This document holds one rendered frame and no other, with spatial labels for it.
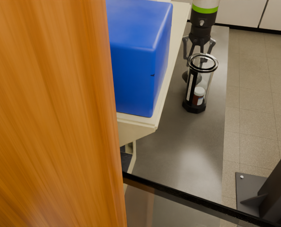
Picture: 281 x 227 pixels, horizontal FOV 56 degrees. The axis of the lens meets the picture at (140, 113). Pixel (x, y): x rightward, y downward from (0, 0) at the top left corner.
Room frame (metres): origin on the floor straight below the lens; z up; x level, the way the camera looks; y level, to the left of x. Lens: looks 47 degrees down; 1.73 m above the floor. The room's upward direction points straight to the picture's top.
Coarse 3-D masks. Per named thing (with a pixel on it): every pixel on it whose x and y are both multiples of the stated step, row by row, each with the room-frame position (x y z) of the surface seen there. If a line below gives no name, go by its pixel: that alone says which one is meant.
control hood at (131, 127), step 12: (180, 12) 0.46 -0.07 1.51; (180, 24) 0.41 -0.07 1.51; (180, 36) 0.38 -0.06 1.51; (168, 60) 0.31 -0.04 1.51; (168, 72) 0.28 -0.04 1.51; (168, 84) 0.26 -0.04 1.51; (156, 108) 0.21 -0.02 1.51; (120, 120) 0.20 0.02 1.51; (132, 120) 0.20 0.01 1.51; (144, 120) 0.19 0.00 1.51; (156, 120) 0.20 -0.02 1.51; (120, 132) 0.20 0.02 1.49; (132, 132) 0.19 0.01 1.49; (144, 132) 0.19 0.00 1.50; (120, 144) 0.20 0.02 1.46
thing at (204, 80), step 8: (192, 56) 0.82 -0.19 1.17; (200, 56) 0.83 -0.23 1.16; (208, 56) 0.82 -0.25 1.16; (192, 64) 0.77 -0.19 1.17; (200, 64) 0.83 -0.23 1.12; (208, 64) 0.82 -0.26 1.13; (216, 64) 0.77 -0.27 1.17; (200, 80) 0.75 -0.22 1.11; (208, 80) 0.75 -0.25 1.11; (200, 88) 0.75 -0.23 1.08; (208, 88) 0.76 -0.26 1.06; (184, 96) 0.79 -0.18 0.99; (200, 96) 0.75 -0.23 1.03; (192, 104) 0.75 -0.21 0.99; (200, 104) 0.75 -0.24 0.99
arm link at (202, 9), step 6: (198, 0) 0.88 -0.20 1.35; (204, 0) 0.87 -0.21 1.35; (210, 0) 0.87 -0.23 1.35; (216, 0) 0.87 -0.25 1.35; (192, 6) 0.91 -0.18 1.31; (198, 6) 0.88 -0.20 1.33; (204, 6) 0.87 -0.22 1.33; (210, 6) 0.87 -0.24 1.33; (216, 6) 0.88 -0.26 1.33; (204, 12) 0.87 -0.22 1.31; (210, 12) 0.87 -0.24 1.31
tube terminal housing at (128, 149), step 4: (128, 144) 0.53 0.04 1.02; (132, 144) 0.52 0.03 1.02; (128, 148) 0.52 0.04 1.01; (132, 148) 0.52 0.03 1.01; (128, 152) 0.50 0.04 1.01; (132, 152) 0.50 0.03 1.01; (132, 160) 0.48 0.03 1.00; (132, 164) 0.48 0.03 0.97; (132, 168) 0.47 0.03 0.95; (128, 172) 0.43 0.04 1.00
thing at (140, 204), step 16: (128, 176) 0.19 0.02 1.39; (128, 192) 0.19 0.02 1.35; (144, 192) 0.18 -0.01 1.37; (160, 192) 0.17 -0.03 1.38; (176, 192) 0.17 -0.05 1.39; (128, 208) 0.19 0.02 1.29; (144, 208) 0.18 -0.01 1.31; (160, 208) 0.17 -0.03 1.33; (176, 208) 0.16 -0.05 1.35; (192, 208) 0.15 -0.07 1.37; (208, 208) 0.15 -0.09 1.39; (224, 208) 0.15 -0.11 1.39; (128, 224) 0.19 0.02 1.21; (144, 224) 0.18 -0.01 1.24; (160, 224) 0.17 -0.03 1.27; (176, 224) 0.16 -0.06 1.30; (192, 224) 0.15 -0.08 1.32; (208, 224) 0.14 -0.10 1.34; (224, 224) 0.14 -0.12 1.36; (240, 224) 0.13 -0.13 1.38; (256, 224) 0.13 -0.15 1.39
